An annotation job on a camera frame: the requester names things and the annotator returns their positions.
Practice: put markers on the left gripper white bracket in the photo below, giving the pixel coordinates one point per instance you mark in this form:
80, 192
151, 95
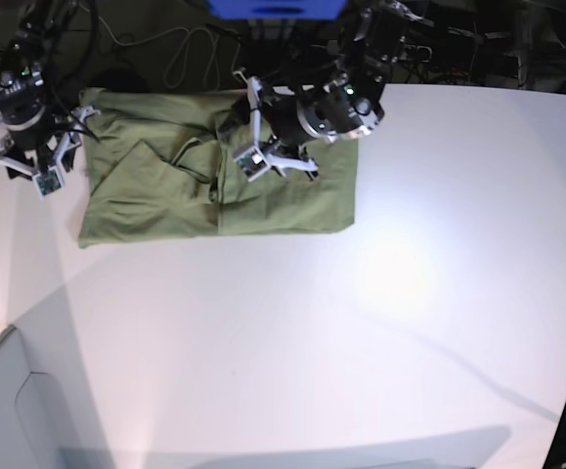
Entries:
276, 138

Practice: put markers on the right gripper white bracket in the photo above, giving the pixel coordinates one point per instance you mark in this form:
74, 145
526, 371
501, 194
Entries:
43, 149

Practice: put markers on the green T-shirt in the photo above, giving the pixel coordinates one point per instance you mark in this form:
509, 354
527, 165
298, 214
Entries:
159, 167

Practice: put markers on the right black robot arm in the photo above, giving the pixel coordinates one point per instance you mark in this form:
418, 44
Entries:
29, 82

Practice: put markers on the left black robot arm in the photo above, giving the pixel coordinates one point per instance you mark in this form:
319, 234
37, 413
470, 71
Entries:
322, 79

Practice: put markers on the blue box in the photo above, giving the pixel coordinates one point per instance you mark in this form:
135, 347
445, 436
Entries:
276, 9

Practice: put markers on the black power strip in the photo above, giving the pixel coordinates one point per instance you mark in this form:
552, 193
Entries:
416, 53

